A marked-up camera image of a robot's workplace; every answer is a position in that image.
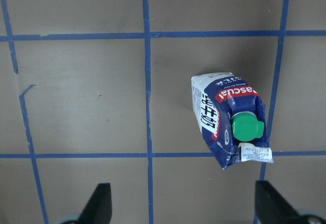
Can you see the blue white milk carton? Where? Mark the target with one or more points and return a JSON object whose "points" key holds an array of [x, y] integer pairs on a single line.
{"points": [[231, 118]]}

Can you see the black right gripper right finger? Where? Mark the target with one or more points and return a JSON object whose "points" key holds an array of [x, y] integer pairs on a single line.
{"points": [[272, 207]]}

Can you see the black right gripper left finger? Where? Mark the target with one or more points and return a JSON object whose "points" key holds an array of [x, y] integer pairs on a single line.
{"points": [[99, 206]]}

